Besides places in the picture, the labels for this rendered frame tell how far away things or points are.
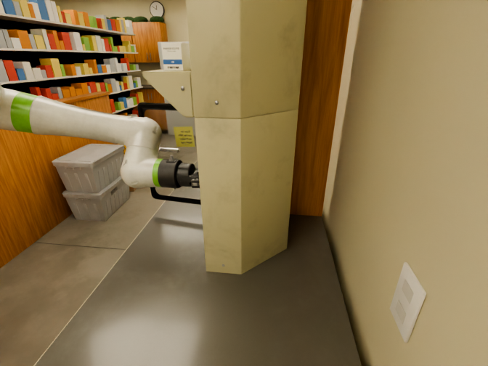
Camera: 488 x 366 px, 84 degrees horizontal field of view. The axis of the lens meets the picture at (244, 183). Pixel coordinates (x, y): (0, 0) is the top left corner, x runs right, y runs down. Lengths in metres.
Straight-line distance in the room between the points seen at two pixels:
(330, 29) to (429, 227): 0.70
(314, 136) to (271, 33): 0.47
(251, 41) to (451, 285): 0.55
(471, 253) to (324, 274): 0.54
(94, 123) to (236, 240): 0.56
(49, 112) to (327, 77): 0.87
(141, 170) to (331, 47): 0.71
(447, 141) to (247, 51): 0.41
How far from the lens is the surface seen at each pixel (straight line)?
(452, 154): 0.47
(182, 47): 0.72
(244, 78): 0.64
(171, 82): 0.67
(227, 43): 0.63
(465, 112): 0.46
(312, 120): 1.02
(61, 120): 0.99
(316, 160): 1.07
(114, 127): 0.95
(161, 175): 0.86
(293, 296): 0.82
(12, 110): 1.02
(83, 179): 3.01
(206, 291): 0.83
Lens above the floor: 1.54
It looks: 25 degrees down
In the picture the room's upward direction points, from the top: straight up
